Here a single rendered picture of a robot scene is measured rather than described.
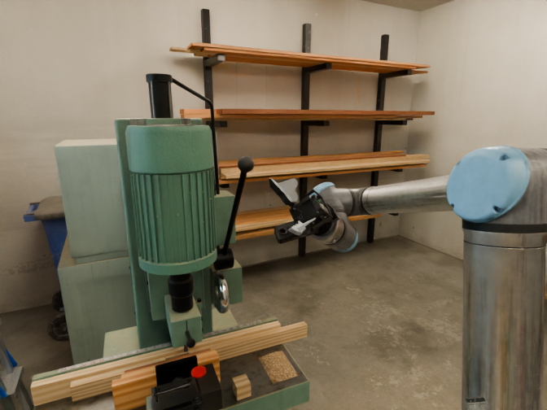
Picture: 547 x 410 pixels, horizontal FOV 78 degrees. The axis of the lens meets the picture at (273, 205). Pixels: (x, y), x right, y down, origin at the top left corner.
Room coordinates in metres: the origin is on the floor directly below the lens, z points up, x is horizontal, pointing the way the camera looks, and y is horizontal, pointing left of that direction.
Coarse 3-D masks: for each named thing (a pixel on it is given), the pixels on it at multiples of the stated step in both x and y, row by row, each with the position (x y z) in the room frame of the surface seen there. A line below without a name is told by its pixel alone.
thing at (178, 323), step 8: (168, 296) 0.80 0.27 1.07; (168, 304) 0.76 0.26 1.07; (168, 312) 0.72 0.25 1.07; (176, 312) 0.72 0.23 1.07; (184, 312) 0.72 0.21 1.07; (192, 312) 0.72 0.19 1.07; (168, 320) 0.72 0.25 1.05; (176, 320) 0.69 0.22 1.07; (184, 320) 0.69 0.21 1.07; (192, 320) 0.70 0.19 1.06; (200, 320) 0.71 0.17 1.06; (168, 328) 0.74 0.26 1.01; (176, 328) 0.68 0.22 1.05; (184, 328) 0.69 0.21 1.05; (192, 328) 0.70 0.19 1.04; (200, 328) 0.71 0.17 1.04; (176, 336) 0.68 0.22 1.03; (184, 336) 0.69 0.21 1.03; (192, 336) 0.70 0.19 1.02; (200, 336) 0.71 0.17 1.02; (176, 344) 0.68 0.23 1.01; (184, 344) 0.69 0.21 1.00
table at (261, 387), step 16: (256, 352) 0.80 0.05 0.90; (272, 352) 0.80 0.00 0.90; (288, 352) 0.80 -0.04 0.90; (224, 368) 0.74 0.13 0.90; (240, 368) 0.74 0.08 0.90; (256, 368) 0.74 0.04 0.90; (224, 384) 0.68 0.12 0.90; (256, 384) 0.68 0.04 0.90; (272, 384) 0.68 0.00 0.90; (288, 384) 0.68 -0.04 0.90; (304, 384) 0.69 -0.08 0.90; (64, 400) 0.63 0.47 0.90; (80, 400) 0.63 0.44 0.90; (96, 400) 0.63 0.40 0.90; (112, 400) 0.63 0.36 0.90; (224, 400) 0.63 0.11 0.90; (240, 400) 0.63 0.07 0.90; (256, 400) 0.64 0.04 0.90; (272, 400) 0.65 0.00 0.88; (288, 400) 0.67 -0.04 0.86; (304, 400) 0.69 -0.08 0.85
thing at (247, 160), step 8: (240, 160) 0.70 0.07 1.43; (248, 160) 0.70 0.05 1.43; (240, 168) 0.70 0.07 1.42; (248, 168) 0.70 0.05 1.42; (240, 176) 0.73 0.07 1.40; (240, 184) 0.74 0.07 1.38; (240, 192) 0.75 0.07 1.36; (232, 208) 0.79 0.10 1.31; (232, 216) 0.80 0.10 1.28; (232, 224) 0.82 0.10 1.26; (224, 248) 0.88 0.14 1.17; (224, 256) 0.90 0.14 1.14; (232, 256) 0.91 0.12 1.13; (216, 264) 0.90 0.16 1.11; (224, 264) 0.89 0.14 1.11; (232, 264) 0.91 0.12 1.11
